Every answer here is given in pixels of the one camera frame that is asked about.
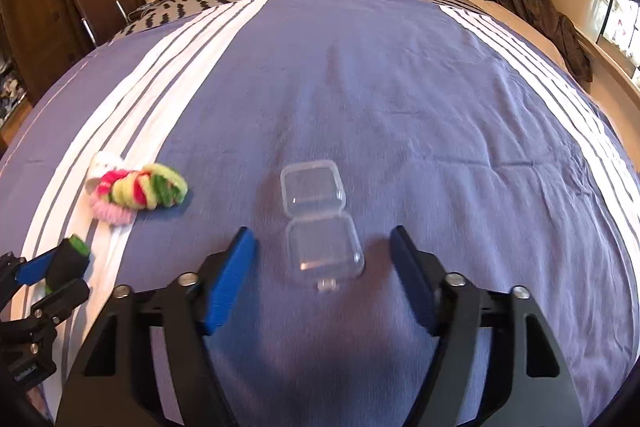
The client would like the pink fuzzy hair tie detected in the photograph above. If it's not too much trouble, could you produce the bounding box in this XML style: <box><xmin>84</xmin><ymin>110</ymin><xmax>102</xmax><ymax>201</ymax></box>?
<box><xmin>91</xmin><ymin>201</ymin><xmax>137</xmax><ymax>226</ymax></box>

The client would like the clear plastic hinged box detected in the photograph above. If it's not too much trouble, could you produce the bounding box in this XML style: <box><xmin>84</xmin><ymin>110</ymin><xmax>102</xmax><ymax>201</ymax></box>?
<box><xmin>280</xmin><ymin>159</ymin><xmax>365</xmax><ymax>293</ymax></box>

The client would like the black green-capped tube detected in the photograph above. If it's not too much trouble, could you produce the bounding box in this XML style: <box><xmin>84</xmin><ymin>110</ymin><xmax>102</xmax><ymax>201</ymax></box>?
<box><xmin>44</xmin><ymin>234</ymin><xmax>92</xmax><ymax>294</ymax></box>

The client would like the colourful hair tie bundle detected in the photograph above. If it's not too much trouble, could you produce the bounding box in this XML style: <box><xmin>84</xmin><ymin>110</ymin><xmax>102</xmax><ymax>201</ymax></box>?
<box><xmin>92</xmin><ymin>162</ymin><xmax>190</xmax><ymax>212</ymax></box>

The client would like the small white plastic toy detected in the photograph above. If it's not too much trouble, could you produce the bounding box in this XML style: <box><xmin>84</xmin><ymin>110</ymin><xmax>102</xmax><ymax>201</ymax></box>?
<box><xmin>86</xmin><ymin>152</ymin><xmax>122</xmax><ymax>188</ymax></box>

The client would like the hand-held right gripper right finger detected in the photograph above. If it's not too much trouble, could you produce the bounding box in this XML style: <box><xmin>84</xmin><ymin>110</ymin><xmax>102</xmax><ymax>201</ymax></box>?
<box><xmin>390</xmin><ymin>225</ymin><xmax>586</xmax><ymax>427</ymax></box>

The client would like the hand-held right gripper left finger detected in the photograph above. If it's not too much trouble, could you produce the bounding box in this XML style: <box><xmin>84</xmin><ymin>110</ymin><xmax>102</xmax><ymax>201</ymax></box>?
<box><xmin>55</xmin><ymin>227</ymin><xmax>260</xmax><ymax>427</ymax></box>

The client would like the blue white striped blanket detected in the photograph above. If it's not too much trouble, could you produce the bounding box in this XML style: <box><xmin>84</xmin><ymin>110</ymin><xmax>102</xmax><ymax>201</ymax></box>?
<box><xmin>0</xmin><ymin>0</ymin><xmax>637</xmax><ymax>427</ymax></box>

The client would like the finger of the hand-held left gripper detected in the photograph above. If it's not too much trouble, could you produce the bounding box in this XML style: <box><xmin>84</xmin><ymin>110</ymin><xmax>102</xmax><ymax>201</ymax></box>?
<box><xmin>0</xmin><ymin>248</ymin><xmax>57</xmax><ymax>289</ymax></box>
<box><xmin>27</xmin><ymin>279</ymin><xmax>92</xmax><ymax>327</ymax></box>

